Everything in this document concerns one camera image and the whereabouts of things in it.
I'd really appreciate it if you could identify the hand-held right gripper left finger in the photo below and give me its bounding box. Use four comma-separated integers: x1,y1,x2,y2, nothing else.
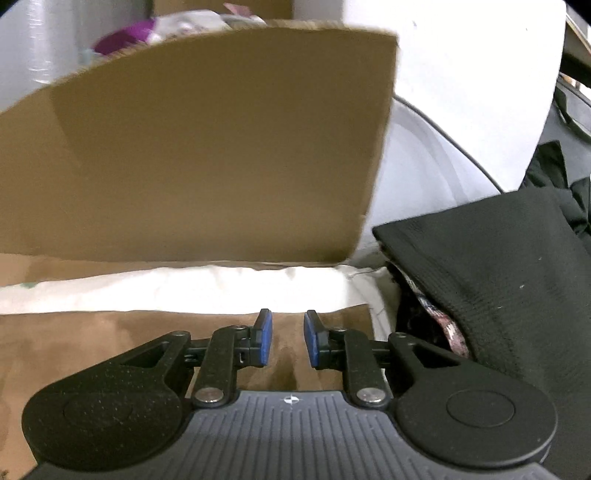
121,308,274,409

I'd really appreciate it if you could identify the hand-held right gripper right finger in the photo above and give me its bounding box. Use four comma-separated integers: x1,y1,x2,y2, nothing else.
303,310,465,409

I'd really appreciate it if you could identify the flattened cardboard box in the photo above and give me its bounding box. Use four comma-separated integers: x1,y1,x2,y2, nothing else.
0,19,399,289

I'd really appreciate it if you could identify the purple refill bag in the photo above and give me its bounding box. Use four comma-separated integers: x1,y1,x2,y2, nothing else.
92,18,160,54

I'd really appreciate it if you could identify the leopard print garment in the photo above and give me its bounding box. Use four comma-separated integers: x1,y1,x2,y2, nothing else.
392,265,469,361

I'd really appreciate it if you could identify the brown printed t-shirt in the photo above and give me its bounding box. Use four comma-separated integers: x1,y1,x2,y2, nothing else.
0,302,386,480

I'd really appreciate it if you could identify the folded black garment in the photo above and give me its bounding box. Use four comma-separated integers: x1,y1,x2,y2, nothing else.
372,187,591,407

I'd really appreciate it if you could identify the cream bear printed blanket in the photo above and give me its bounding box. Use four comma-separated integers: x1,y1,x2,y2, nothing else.
0,263,400,344

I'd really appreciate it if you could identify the grey upright mattress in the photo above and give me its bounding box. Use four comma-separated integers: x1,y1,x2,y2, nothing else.
0,0,153,114

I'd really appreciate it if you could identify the dark clothing pile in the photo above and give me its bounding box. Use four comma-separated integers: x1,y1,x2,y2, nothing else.
524,138,591,241

